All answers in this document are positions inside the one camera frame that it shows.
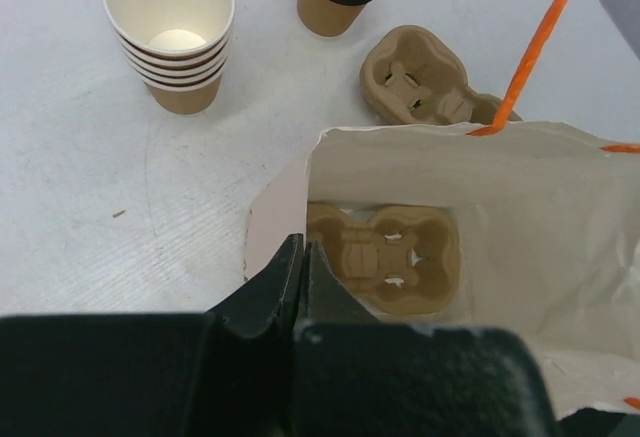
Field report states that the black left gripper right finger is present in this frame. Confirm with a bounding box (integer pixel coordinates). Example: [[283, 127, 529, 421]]
[[294, 243, 560, 436]]

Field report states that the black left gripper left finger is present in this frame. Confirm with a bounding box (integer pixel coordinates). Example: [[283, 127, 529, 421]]
[[1, 234, 304, 436]]

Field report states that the brown pulp cup carrier top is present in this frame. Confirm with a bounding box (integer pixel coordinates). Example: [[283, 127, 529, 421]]
[[306, 203, 461, 315]]

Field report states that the paper bag with orange handles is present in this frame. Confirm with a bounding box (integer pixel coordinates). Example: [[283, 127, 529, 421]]
[[244, 0, 639, 417]]

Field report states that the brown paper cup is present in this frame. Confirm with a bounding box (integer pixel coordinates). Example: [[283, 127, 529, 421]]
[[297, 0, 365, 37]]

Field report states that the stack of brown paper cups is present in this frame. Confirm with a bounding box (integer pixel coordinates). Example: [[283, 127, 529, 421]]
[[103, 0, 235, 115]]

